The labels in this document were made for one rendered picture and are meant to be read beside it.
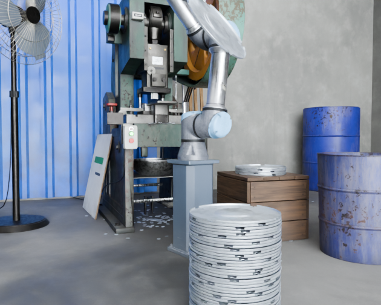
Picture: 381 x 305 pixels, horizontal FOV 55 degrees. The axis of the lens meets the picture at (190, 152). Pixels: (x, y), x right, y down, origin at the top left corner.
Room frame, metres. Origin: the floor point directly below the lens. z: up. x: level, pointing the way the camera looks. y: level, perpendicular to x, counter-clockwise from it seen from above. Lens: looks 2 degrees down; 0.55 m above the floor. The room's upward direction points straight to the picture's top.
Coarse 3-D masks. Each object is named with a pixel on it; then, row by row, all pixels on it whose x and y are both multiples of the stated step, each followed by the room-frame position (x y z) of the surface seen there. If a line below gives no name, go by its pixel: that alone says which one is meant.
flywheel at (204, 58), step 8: (208, 0) 2.57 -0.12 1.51; (216, 0) 2.38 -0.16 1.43; (216, 8) 2.46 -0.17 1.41; (192, 48) 2.84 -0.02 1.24; (200, 48) 2.69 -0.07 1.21; (192, 56) 2.83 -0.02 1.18; (200, 56) 2.69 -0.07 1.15; (208, 56) 2.57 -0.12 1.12; (192, 64) 2.83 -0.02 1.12; (200, 64) 2.69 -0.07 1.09; (208, 64) 2.48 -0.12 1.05; (192, 72) 2.74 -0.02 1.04; (200, 72) 2.61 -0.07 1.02
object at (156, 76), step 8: (152, 48) 2.43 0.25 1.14; (160, 48) 2.45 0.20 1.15; (152, 56) 2.43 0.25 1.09; (160, 56) 2.45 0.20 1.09; (152, 64) 2.43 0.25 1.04; (160, 64) 2.45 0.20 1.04; (152, 72) 2.41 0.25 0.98; (160, 72) 2.45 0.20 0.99; (144, 80) 2.46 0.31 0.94; (152, 80) 2.39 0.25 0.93; (160, 80) 2.42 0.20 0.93
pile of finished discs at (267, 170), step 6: (240, 168) 2.06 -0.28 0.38; (246, 168) 2.02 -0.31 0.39; (252, 168) 2.00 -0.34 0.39; (258, 168) 2.03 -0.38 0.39; (264, 168) 1.98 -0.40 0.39; (270, 168) 1.99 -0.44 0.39; (276, 168) 2.00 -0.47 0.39; (282, 168) 2.03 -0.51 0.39; (246, 174) 2.02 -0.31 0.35; (252, 174) 2.00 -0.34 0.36; (258, 174) 1.99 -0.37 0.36; (264, 174) 1.98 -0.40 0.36; (270, 174) 1.98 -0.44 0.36; (276, 174) 2.00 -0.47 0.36; (282, 174) 2.03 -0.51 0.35
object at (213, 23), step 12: (192, 0) 1.29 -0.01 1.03; (192, 12) 1.21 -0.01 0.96; (204, 12) 1.31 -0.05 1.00; (216, 12) 1.42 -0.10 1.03; (204, 24) 1.23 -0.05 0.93; (216, 24) 1.30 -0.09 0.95; (228, 24) 1.44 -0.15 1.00; (216, 36) 1.24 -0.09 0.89; (228, 36) 1.32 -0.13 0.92; (228, 48) 1.26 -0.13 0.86; (240, 48) 1.37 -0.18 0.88
